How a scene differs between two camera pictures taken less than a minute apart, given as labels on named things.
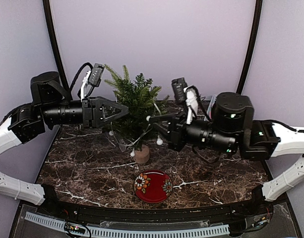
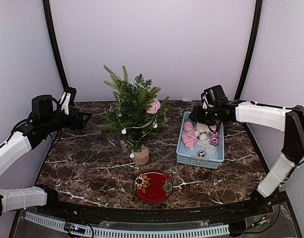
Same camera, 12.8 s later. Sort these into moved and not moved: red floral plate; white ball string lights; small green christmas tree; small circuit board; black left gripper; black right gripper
Moved: black left gripper; white ball string lights; black right gripper
Not moved: red floral plate; small circuit board; small green christmas tree
